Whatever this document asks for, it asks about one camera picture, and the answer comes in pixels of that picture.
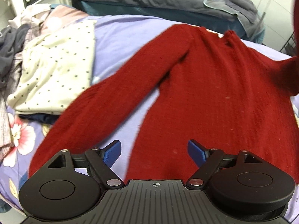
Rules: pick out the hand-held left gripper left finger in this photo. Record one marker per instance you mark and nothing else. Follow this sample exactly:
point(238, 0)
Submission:
point(112, 152)

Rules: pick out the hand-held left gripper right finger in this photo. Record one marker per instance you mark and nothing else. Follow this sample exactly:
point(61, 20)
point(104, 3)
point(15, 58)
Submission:
point(197, 152)

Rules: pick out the red knit sweater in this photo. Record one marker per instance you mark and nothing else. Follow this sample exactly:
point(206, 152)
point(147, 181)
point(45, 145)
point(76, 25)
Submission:
point(210, 86)

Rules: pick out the navy cloth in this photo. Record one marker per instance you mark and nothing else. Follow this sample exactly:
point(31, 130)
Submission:
point(39, 119)

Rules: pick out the white polka-dot garment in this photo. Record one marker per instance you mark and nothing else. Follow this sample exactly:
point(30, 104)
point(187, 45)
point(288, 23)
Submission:
point(58, 70)

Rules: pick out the grey striped cloth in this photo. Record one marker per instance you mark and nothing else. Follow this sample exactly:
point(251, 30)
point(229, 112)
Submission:
point(5, 121)

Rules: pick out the purple floral bedsheet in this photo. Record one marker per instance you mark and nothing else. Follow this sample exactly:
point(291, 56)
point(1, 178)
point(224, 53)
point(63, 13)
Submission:
point(116, 39)

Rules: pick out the dark grey crumpled garment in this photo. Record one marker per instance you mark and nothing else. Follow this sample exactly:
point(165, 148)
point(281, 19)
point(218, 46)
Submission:
point(9, 49)

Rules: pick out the pink white garment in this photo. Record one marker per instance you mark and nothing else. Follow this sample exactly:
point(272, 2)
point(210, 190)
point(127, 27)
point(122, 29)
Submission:
point(58, 16)

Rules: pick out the pale-edged grey cloth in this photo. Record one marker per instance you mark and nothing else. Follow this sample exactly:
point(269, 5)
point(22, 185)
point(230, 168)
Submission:
point(218, 3)

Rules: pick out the dark grey folded cloth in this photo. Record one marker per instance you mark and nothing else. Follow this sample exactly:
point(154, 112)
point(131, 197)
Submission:
point(243, 7)

